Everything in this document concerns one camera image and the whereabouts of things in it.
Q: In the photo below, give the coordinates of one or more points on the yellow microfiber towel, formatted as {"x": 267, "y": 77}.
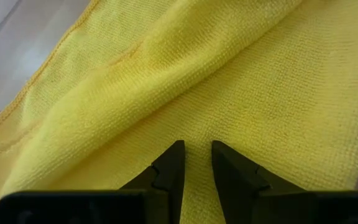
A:
{"x": 228, "y": 77}

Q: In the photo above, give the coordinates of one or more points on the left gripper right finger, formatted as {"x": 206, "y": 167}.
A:
{"x": 275, "y": 208}

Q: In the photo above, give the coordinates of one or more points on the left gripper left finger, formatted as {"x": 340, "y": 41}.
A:
{"x": 104, "y": 208}

